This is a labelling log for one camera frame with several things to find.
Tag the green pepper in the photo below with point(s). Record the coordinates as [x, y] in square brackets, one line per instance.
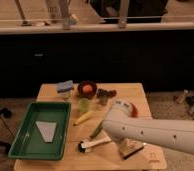
[96, 131]

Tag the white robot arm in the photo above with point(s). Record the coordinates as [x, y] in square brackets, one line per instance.
[119, 124]

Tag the green plastic tray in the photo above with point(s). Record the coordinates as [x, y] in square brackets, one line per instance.
[29, 144]

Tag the orange fruit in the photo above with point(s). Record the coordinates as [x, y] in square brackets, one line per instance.
[87, 89]

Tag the dark grape bunch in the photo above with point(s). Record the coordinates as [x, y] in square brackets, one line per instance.
[103, 95]

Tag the dark red bowl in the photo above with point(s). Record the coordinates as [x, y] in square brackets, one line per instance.
[87, 95]

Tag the green plastic cup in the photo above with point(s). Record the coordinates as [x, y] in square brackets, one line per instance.
[83, 105]

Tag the blue sponge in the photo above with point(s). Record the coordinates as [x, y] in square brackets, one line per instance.
[65, 86]

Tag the small clear cup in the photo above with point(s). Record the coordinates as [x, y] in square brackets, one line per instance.
[65, 95]

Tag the orange bowl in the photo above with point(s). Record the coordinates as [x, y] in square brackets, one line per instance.
[134, 112]

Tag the grey cloth piece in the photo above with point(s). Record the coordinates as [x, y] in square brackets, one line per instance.
[47, 130]

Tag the wooden block brush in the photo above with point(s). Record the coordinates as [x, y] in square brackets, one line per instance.
[129, 147]

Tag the white handled brush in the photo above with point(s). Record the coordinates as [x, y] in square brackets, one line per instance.
[86, 145]

